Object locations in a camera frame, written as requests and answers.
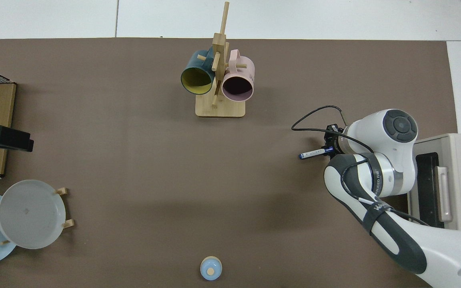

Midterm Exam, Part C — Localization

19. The dark teal mug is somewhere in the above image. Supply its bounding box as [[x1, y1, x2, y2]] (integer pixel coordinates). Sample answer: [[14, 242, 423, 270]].
[[180, 49, 216, 96]]

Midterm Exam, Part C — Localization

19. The blue and white marker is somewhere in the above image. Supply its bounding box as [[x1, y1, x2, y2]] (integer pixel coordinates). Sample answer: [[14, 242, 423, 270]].
[[299, 147, 334, 160]]

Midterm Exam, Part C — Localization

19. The grey plate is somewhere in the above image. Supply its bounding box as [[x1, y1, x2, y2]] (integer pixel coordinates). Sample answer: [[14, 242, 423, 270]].
[[0, 180, 66, 250]]

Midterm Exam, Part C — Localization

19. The wooden cup stand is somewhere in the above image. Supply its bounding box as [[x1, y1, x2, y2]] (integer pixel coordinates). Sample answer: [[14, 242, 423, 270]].
[[195, 1, 248, 118]]

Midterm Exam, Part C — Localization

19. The wooden plate rack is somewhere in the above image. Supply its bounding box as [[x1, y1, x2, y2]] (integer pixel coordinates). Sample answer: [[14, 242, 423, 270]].
[[0, 187, 75, 245]]

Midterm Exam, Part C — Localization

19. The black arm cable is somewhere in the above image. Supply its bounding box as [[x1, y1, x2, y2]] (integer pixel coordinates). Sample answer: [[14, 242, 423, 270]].
[[291, 105, 431, 226]]

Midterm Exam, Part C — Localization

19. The pink mug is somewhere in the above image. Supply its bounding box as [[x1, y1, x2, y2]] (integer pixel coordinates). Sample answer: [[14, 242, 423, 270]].
[[221, 49, 255, 102]]

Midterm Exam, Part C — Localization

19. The brown table cloth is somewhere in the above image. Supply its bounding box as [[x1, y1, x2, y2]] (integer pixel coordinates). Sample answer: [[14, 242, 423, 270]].
[[0, 38, 458, 288]]

